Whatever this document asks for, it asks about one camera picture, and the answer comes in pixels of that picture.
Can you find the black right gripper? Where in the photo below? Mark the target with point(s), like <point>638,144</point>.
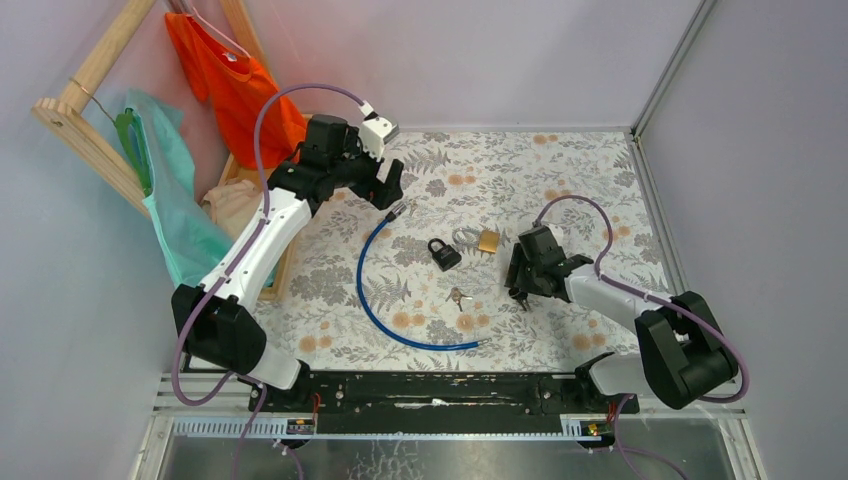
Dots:
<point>515,276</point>

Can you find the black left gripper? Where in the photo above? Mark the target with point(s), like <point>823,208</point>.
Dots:
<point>378,192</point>

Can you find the black headed key pair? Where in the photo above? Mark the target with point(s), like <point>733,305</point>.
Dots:
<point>521,299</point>

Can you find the blue cable lock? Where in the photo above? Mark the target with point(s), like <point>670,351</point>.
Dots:
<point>393,285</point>

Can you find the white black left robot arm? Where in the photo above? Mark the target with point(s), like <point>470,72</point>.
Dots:
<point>215,318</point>

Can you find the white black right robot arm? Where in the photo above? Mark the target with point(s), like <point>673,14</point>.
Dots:
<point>680,358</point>

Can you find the silver key bunch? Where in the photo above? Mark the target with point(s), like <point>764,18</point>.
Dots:
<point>457,297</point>

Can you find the brass padlock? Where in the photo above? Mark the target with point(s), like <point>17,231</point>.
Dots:
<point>486,241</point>

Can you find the black padlock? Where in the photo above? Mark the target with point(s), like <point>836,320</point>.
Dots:
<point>443,254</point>

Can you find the beige crumpled cloth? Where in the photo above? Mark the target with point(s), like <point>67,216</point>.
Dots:
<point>231,206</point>

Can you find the orange t-shirt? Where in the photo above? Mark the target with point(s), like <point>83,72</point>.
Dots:
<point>237,87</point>

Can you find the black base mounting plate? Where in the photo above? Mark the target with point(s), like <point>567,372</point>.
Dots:
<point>384,402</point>

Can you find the teal cloth garment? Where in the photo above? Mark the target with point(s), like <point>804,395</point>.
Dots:
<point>192,245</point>

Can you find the green clothes hanger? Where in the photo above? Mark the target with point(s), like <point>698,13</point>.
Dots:
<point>130,133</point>

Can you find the pink clothes hanger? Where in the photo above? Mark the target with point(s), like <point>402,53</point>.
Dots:
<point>194,12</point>

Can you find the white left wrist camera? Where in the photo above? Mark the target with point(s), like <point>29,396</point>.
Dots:
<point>375,132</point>

